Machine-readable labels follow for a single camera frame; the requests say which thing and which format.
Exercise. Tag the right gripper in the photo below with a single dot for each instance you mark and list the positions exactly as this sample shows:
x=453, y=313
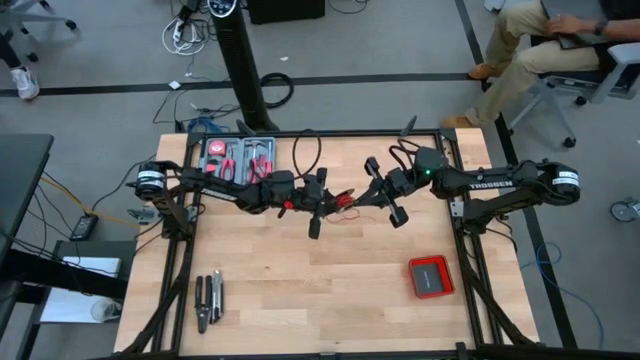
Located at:
x=430, y=165

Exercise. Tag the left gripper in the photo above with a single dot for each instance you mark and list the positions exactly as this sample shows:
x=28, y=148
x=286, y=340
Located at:
x=280, y=192

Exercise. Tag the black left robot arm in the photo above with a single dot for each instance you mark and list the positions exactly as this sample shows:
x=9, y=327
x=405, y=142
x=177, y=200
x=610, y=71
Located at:
x=215, y=191

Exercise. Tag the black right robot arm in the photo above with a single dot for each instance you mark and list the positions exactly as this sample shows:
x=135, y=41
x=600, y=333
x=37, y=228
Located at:
x=500, y=182

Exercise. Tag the small silver hammer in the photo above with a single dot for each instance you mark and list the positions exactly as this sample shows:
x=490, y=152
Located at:
x=255, y=145

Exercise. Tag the red tray with dark base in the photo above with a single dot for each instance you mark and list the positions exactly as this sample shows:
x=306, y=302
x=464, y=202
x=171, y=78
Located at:
x=431, y=277

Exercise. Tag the grey tool kit case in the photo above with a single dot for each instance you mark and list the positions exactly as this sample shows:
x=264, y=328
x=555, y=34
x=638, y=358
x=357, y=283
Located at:
x=240, y=145

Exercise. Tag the red tape measure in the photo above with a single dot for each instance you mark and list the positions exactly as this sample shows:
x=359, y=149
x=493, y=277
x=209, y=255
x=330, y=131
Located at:
x=218, y=148

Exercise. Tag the black tower fan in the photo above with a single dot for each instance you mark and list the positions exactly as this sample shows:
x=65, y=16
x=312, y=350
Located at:
x=240, y=60

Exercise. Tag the black box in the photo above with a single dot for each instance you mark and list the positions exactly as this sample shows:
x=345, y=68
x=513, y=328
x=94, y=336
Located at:
x=285, y=10

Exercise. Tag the small white adapter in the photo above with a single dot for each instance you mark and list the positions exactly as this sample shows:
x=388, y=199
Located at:
x=174, y=85

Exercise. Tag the person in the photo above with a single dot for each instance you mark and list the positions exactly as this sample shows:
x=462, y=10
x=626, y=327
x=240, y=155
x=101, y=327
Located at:
x=25, y=82
x=540, y=60

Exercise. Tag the white plastic object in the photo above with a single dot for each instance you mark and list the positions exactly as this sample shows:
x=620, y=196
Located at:
x=492, y=4

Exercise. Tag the white flat device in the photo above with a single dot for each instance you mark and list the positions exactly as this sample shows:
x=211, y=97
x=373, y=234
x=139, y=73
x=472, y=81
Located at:
x=92, y=265

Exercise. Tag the grey caster wheel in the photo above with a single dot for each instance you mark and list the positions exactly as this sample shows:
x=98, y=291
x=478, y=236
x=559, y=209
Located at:
x=622, y=211

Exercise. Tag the black power adapter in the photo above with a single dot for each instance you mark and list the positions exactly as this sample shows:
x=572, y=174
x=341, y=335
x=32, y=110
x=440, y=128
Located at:
x=84, y=227

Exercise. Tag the clear plastic cup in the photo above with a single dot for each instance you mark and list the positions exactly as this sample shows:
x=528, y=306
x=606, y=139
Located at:
x=105, y=310

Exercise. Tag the grey laptop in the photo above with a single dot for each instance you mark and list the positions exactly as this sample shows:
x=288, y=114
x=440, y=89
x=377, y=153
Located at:
x=575, y=10

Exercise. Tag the white sheet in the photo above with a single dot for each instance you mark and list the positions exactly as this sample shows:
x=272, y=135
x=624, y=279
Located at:
x=65, y=307

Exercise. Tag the black desk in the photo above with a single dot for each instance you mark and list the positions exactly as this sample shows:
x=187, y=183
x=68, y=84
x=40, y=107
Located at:
x=20, y=170

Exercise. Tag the grey office chair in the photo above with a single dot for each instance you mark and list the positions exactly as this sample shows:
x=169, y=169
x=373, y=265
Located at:
x=45, y=17

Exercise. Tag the black aluminium table frame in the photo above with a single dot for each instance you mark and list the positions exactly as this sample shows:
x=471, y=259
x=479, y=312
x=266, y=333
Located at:
x=350, y=133

